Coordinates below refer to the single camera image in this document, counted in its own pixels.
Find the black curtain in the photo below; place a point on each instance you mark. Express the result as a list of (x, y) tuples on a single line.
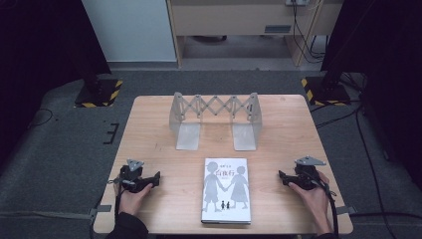
[(391, 66), (40, 49)]

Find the white panel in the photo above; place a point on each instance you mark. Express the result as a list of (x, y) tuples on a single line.
[(129, 30)]

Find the person's right hand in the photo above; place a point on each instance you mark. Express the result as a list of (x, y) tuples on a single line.
[(315, 202)]

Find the white power strip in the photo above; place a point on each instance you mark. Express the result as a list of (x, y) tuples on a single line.
[(297, 2)]

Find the person's left hand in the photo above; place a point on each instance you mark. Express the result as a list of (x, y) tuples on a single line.
[(131, 200)]

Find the expandable metal book rack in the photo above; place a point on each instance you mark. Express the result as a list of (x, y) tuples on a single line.
[(187, 134)]

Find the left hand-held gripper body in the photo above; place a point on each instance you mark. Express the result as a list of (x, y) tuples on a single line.
[(132, 179)]

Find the black yellow striped stand base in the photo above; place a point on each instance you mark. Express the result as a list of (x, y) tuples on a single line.
[(326, 91), (99, 94)]

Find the grey tape strip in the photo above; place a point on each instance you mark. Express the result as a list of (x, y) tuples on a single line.
[(101, 209), (345, 210)]

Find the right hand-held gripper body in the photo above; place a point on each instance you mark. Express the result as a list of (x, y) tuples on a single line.
[(307, 177)]

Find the light wooden desk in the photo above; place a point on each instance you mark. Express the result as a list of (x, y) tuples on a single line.
[(232, 18)]

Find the white book with grey figures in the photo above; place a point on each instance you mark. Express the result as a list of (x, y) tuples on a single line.
[(226, 192)]

